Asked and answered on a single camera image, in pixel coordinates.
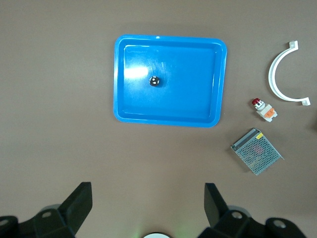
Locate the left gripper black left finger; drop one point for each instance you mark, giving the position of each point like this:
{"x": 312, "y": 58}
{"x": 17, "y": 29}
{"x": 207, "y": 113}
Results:
{"x": 74, "y": 208}

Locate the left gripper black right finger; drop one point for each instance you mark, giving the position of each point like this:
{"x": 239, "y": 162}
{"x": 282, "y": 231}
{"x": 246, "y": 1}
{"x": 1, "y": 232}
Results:
{"x": 218, "y": 210}

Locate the small black cylindrical capacitor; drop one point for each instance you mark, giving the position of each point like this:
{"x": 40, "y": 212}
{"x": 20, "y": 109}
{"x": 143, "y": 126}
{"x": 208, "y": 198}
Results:
{"x": 154, "y": 81}

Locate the perforated metal power supply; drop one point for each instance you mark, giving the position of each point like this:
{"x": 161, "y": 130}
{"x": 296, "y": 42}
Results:
{"x": 257, "y": 151}

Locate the blue plastic tray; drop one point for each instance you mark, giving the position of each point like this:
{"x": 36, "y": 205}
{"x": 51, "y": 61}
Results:
{"x": 185, "y": 99}

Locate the large white pipe clamp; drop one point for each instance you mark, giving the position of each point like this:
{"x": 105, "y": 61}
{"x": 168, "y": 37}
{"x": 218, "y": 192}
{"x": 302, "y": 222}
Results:
{"x": 271, "y": 74}

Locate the red cap pushbutton switch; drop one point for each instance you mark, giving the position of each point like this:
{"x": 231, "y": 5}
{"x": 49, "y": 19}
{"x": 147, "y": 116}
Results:
{"x": 266, "y": 111}

